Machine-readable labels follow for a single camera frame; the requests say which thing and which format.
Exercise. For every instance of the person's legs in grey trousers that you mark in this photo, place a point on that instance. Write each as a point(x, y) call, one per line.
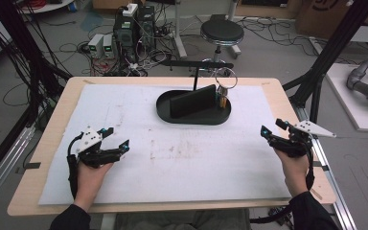
point(179, 220)

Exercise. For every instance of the black wallet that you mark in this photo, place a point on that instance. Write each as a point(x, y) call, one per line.
point(193, 100)

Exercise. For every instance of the cardboard box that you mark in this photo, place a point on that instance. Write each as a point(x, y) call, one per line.
point(313, 19)

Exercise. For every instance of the white platform board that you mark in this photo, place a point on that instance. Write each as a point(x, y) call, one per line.
point(351, 105)

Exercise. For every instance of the black tape strip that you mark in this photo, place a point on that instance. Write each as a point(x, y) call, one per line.
point(32, 165)
point(322, 166)

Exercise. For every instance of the black oval tray with hanger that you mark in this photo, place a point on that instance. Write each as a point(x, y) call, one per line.
point(188, 119)

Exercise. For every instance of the person's left hand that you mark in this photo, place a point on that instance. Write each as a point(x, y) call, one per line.
point(89, 182)

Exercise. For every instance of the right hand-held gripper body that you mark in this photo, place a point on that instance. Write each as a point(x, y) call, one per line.
point(292, 145)

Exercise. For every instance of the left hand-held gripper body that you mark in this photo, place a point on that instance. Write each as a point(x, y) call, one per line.
point(91, 156)

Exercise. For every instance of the white round table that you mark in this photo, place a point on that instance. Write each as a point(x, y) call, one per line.
point(49, 7)

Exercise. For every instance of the black computer tower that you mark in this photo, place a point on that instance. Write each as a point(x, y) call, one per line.
point(125, 38)
point(146, 25)

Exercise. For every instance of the white power adapter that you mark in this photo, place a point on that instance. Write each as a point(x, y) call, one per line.
point(130, 10)

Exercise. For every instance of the white metal stand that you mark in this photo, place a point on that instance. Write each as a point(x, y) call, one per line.
point(179, 35)

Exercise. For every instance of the black round stool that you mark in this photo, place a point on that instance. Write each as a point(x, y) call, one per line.
point(222, 31)

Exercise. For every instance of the black metal frame post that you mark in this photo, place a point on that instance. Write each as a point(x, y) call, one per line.
point(332, 44)

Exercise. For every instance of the grey power supply unit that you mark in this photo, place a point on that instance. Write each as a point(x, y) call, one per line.
point(95, 44)
point(108, 46)

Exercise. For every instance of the person's right hand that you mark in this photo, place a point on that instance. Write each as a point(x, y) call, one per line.
point(295, 172)

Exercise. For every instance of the white table mat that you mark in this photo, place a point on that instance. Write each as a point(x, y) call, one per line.
point(140, 179)

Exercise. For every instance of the aluminium rail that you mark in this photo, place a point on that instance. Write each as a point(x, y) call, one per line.
point(6, 169)
point(338, 191)

